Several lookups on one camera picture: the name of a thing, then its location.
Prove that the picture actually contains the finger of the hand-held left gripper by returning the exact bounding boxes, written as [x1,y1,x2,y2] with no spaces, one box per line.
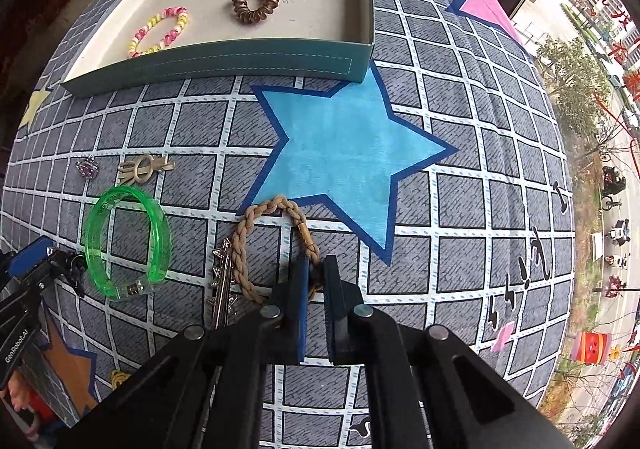
[7,238,51,275]
[47,251,88,297]

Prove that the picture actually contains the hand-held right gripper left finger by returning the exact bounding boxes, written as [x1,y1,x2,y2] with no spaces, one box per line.
[55,256,313,449]

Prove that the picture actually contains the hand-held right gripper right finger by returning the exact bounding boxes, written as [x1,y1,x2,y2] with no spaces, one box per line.
[322,254,576,449]

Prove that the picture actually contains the green translucent bangle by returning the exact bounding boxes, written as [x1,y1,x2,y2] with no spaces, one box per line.
[82,186,172,302]

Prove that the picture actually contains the silver star hair clip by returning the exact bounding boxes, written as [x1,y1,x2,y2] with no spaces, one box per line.
[209,238,238,330]

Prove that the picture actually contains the tan braided bracelet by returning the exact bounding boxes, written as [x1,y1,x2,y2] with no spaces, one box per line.
[231,195,321,305]

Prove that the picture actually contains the small beige scissors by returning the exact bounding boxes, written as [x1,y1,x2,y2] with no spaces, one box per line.
[117,154,177,187]

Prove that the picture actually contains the colourful plush toy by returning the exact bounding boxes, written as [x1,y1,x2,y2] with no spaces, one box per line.
[0,369,56,445]

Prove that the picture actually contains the grey checked star cloth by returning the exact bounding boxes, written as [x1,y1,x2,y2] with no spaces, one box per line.
[0,0,576,449]

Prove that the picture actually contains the red window decals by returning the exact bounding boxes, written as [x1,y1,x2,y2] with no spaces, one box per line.
[582,0,640,100]

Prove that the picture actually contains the pink yellow beaded bracelet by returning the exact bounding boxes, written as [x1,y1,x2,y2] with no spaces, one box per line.
[127,5,191,60]

